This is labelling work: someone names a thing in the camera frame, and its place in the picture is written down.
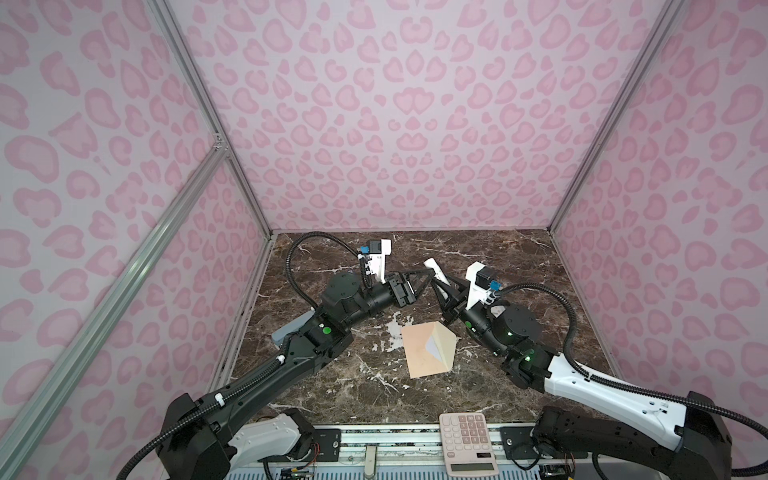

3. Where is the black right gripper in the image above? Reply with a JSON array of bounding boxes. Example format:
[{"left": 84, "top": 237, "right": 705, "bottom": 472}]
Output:
[{"left": 429, "top": 272, "right": 512, "bottom": 359}]

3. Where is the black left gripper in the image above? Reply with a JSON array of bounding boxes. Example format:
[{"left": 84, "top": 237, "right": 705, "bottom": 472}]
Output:
[{"left": 343, "top": 267, "right": 433, "bottom": 333}]

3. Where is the white glue stick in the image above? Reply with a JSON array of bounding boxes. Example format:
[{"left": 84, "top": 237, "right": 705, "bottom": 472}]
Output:
[{"left": 423, "top": 258, "right": 450, "bottom": 290}]

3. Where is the white letter paper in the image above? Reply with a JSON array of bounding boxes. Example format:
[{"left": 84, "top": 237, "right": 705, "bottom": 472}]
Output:
[{"left": 424, "top": 335, "right": 442, "bottom": 363}]

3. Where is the peach pink envelope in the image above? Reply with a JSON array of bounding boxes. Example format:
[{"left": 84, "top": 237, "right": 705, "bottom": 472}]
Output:
[{"left": 401, "top": 322, "right": 458, "bottom": 379}]

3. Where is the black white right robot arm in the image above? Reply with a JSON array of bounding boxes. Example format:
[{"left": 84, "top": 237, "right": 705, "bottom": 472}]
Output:
[{"left": 431, "top": 268, "right": 736, "bottom": 479}]

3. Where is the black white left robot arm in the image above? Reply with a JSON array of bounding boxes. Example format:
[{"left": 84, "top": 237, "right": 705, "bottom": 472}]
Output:
[{"left": 155, "top": 269, "right": 434, "bottom": 479}]

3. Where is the grey blue rectangular box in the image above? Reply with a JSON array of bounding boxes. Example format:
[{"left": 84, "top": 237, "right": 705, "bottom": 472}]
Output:
[{"left": 271, "top": 310, "right": 315, "bottom": 348}]

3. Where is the pink white calculator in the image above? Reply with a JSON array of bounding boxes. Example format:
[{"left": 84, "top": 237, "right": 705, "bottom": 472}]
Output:
[{"left": 439, "top": 412, "right": 499, "bottom": 478}]

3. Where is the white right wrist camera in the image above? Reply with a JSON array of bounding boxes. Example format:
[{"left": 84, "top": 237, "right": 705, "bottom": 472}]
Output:
[{"left": 465, "top": 262, "right": 502, "bottom": 310}]

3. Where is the white clip on rail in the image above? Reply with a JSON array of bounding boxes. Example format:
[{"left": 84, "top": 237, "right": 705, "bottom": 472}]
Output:
[{"left": 363, "top": 445, "right": 377, "bottom": 480}]

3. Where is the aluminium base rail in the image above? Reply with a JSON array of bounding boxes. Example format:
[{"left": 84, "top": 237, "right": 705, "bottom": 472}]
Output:
[{"left": 221, "top": 421, "right": 679, "bottom": 480}]

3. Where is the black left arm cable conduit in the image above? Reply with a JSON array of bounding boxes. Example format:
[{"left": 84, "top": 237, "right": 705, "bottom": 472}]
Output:
[{"left": 115, "top": 232, "right": 361, "bottom": 480}]

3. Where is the diagonal aluminium frame bar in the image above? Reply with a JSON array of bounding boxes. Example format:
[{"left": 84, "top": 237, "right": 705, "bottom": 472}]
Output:
[{"left": 1, "top": 142, "right": 228, "bottom": 479}]

